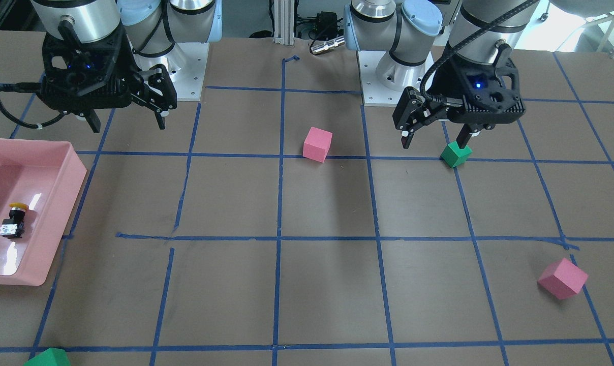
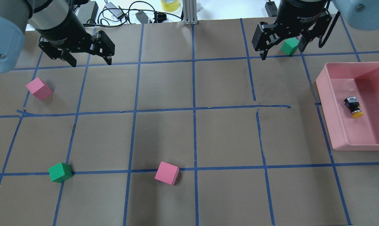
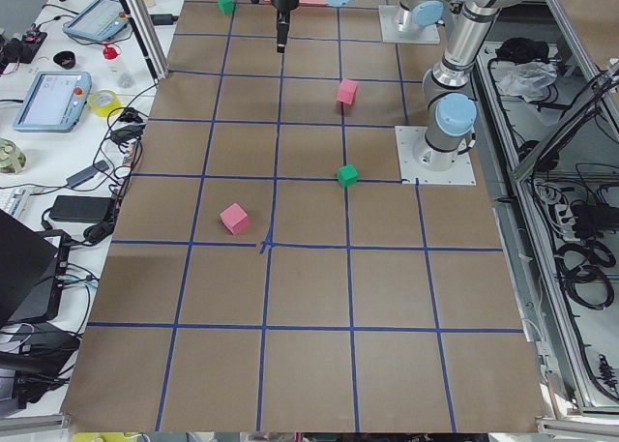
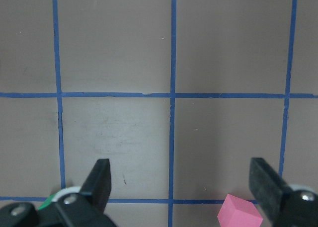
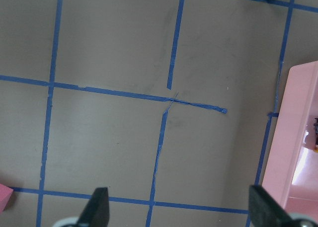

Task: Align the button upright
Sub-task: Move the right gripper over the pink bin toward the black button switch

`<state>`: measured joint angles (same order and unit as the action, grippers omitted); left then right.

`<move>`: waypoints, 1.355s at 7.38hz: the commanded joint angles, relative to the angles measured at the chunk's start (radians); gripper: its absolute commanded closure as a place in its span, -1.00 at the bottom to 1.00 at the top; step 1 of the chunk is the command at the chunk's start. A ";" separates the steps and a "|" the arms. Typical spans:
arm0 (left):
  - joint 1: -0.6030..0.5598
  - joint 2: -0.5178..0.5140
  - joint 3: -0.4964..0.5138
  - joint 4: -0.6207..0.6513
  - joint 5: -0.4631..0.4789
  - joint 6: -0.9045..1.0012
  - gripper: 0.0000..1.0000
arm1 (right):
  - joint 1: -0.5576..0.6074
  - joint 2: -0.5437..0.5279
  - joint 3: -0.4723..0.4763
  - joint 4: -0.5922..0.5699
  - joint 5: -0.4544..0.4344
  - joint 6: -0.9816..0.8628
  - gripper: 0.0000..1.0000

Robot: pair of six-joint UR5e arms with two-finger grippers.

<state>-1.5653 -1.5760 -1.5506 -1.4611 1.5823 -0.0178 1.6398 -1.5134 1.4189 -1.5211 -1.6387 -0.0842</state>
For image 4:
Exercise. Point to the pink foam cube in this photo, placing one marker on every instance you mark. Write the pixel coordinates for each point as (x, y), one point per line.
(237, 212)

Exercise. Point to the green foam cube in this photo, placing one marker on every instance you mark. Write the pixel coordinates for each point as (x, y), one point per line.
(47, 202)

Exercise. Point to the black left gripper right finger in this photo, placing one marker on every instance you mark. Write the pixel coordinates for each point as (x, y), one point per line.
(268, 188)

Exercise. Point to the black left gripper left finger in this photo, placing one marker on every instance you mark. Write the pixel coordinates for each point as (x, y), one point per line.
(97, 186)

